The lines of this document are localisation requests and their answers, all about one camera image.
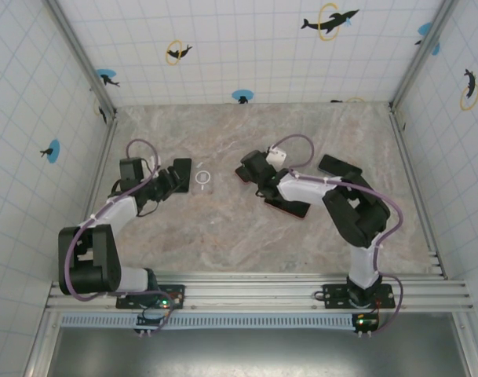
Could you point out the grey metal panel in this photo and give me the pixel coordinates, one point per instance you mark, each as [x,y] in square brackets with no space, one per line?
[262,353]

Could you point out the aluminium side rail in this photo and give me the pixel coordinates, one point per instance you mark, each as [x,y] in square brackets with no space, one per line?
[105,153]
[406,157]

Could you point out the aluminium corner post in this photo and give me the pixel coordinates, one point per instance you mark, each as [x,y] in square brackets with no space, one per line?
[412,70]
[81,55]

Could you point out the aluminium extrusion mounting rail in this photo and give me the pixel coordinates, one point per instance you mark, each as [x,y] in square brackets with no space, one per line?
[254,292]

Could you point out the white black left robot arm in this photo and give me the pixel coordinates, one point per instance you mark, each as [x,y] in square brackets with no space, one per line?
[101,267]

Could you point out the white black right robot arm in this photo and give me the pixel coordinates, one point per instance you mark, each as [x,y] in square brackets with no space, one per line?
[360,228]

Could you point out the seal blue circle sticker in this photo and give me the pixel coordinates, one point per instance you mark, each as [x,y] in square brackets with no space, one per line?
[52,151]

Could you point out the shark blue circle sticker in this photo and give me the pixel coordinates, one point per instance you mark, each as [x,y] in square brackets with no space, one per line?
[107,76]

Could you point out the salmon red phone case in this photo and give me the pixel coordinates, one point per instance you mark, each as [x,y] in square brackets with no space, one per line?
[283,212]

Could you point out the small black controller board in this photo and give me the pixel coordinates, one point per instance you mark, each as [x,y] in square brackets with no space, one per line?
[366,323]
[146,321]

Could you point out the penguin blue circle sticker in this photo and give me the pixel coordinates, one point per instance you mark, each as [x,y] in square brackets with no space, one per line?
[242,94]

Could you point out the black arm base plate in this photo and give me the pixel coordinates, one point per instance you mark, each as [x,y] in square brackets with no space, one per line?
[333,301]
[122,301]

